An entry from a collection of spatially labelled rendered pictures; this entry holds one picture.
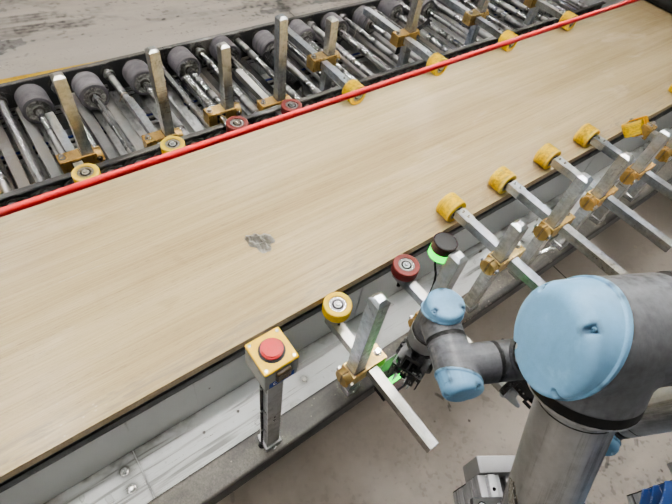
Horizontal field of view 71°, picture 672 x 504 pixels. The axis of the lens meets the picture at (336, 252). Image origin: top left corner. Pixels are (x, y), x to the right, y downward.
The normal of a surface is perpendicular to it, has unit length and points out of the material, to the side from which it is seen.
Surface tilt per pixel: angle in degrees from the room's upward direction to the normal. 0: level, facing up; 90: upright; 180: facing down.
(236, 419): 0
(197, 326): 0
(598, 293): 17
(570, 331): 85
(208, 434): 0
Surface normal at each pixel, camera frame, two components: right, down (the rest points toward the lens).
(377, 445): 0.11, -0.61
